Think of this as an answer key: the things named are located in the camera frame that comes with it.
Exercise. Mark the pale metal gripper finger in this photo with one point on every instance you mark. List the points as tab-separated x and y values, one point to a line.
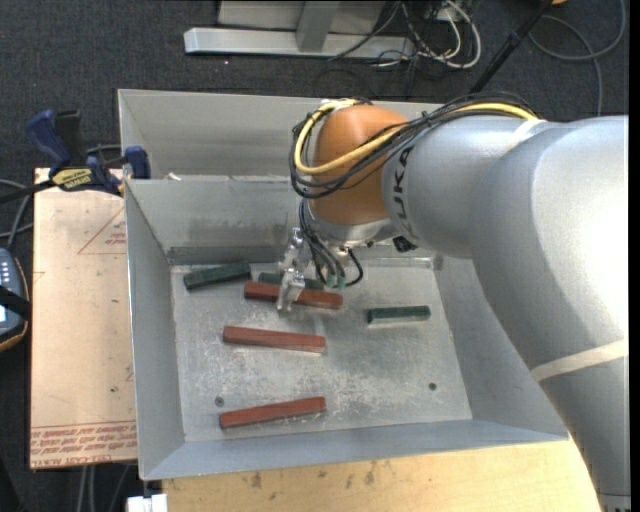
298	286
286	295

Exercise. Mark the dark green flat block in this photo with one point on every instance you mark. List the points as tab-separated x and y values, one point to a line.
269	278
399	314
216	275

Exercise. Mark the red-brown flat block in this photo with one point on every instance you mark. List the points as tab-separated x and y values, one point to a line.
272	339
320	299
270	412

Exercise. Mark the grey metal bin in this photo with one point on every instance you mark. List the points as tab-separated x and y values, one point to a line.
380	370

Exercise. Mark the brown cardboard board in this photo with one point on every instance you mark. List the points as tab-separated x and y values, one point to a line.
80	320

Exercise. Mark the black cylinder on white bracket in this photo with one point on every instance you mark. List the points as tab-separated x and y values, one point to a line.
404	243

